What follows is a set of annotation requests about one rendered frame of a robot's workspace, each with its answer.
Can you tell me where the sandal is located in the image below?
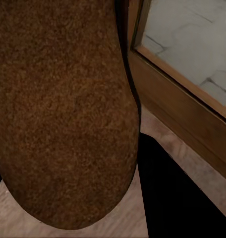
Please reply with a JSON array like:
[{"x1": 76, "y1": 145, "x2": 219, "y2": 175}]
[{"x1": 0, "y1": 0, "x2": 141, "y2": 230}]

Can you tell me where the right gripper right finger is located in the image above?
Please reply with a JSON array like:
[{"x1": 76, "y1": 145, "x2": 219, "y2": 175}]
[{"x1": 137, "y1": 133, "x2": 226, "y2": 238}]

